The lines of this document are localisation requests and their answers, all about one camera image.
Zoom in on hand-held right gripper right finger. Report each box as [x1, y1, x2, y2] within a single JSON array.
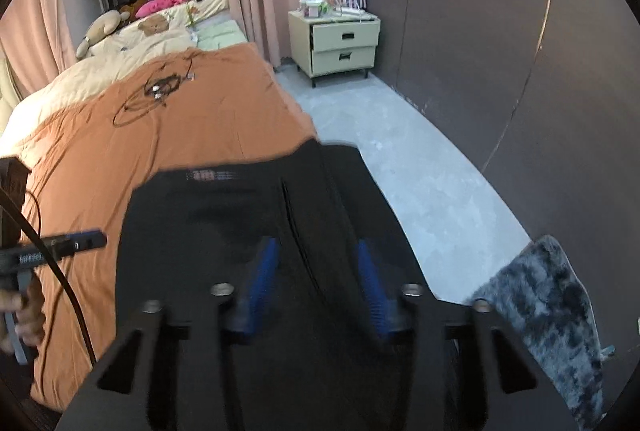
[[355, 238, 586, 431]]

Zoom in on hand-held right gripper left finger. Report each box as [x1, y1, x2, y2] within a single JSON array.
[[55, 236, 281, 431]]

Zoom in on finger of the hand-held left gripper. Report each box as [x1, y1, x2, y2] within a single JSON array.
[[41, 229, 108, 258]]

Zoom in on black t-shirt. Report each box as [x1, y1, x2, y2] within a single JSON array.
[[115, 138, 361, 431]]

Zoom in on person's left hand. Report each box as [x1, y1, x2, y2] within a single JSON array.
[[0, 283, 47, 355]]

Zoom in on cream duvet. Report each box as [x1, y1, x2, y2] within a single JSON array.
[[0, 31, 196, 146]]

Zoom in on brown duvet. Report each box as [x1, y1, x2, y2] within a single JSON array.
[[20, 42, 321, 412]]

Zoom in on grey fluffy rug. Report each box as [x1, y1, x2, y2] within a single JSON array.
[[462, 235, 613, 431]]

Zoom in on cream plush toy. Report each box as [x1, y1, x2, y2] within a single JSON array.
[[76, 9, 135, 59]]

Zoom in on dark plush toy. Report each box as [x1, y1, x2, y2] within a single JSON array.
[[117, 0, 151, 20]]

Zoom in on pink cloth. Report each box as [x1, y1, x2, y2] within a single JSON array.
[[135, 0, 193, 19]]

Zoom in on cream nightstand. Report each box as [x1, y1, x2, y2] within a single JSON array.
[[288, 8, 382, 89]]

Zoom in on small clear container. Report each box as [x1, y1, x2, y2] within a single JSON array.
[[299, 0, 332, 18]]

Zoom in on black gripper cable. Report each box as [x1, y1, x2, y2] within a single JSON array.
[[0, 186, 98, 368]]

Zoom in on tangled black cables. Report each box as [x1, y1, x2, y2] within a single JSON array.
[[112, 70, 196, 128]]

